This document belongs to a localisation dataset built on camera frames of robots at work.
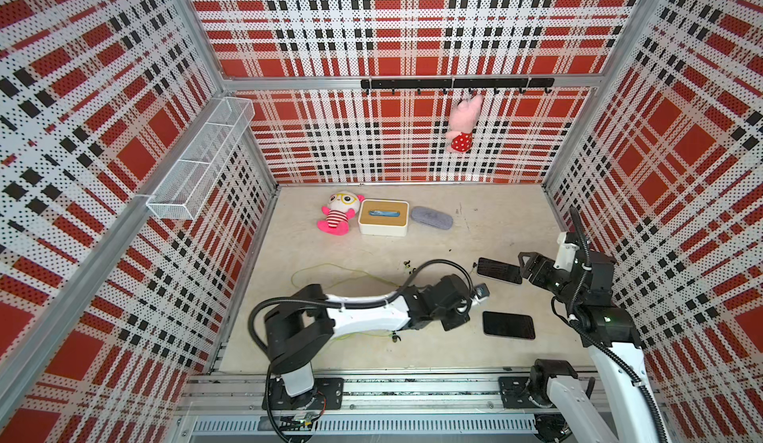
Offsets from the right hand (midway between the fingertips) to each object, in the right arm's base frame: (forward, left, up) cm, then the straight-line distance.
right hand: (533, 259), depth 74 cm
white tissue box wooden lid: (+30, +40, -18) cm, 54 cm away
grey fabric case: (+29, +23, -19) cm, 41 cm away
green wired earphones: (+5, +53, -22) cm, 58 cm away
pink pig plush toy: (+44, +14, +11) cm, 47 cm away
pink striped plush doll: (+30, +55, -14) cm, 65 cm away
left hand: (-6, +16, -13) cm, 22 cm away
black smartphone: (+10, 0, -24) cm, 26 cm away
